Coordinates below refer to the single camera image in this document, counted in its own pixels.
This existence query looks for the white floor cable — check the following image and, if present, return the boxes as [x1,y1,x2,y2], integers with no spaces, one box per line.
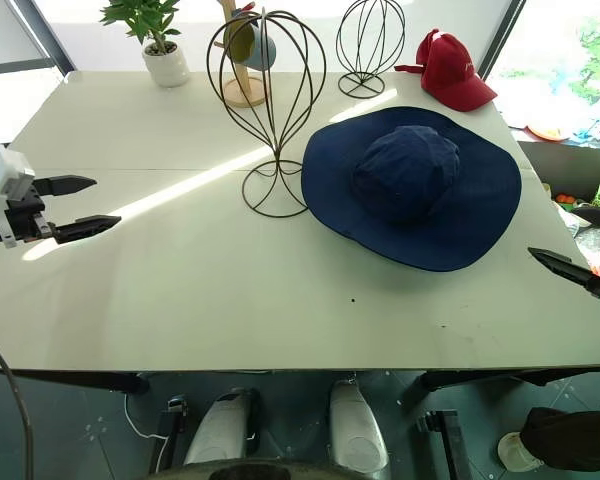
[123,393,172,442]

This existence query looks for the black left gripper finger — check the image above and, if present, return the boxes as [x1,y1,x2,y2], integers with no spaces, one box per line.
[32,174,99,197]
[53,215,123,245]

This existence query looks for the dark rounded shape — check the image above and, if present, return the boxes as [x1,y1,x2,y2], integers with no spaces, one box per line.
[519,406,600,474]

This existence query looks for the black table leg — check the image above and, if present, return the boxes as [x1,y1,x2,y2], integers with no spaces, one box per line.
[148,394,189,476]
[413,409,474,480]

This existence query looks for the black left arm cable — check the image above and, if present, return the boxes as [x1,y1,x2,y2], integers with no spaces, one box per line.
[0,327,35,480]

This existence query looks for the orange plate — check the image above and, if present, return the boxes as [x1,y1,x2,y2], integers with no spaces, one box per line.
[526,124,572,143]

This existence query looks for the bronze wire hat stand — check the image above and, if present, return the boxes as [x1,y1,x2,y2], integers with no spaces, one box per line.
[206,9,327,219]

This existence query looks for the red baseball cap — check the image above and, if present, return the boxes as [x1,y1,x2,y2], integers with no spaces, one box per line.
[393,28,499,113]

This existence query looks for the dark storage bin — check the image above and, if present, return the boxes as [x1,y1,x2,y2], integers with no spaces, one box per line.
[516,140,600,207]

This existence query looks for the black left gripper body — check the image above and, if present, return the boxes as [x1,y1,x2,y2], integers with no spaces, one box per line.
[5,179,57,244]

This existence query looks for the silver left robot leg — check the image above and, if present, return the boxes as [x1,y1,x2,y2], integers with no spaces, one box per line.
[183,387,262,467]

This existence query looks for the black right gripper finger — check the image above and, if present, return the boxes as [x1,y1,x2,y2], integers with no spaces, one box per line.
[527,247,600,300]

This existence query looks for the navy blue wide-brim hat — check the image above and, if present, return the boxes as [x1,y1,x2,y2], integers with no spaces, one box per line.
[301,105,523,273]

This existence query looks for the olive green mug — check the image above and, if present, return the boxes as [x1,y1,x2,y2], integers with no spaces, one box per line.
[222,17,256,64]

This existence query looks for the wooden mug tree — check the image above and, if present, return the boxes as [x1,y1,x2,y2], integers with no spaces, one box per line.
[213,0,270,108]

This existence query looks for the green plant in white pot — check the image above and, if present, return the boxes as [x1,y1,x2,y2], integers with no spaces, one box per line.
[98,0,191,89]

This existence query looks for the dark robot torso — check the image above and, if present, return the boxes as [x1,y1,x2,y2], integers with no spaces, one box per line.
[152,458,381,480]

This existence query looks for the black table frame bar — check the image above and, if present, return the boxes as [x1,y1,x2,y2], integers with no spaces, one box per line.
[403,368,600,407]
[9,368,151,397]

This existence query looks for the silver right robot leg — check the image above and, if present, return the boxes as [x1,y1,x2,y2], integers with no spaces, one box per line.
[328,380,392,474]

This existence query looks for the blue mug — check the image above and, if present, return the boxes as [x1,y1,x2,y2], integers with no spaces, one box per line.
[239,18,279,72]

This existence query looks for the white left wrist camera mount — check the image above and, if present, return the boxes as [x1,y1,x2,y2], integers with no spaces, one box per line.
[0,141,35,249]

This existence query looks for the silver robot leg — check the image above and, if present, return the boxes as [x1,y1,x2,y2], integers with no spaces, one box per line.
[328,380,392,474]
[183,387,262,467]

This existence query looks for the black wire hat stand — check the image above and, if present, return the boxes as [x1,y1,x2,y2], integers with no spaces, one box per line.
[335,0,407,97]

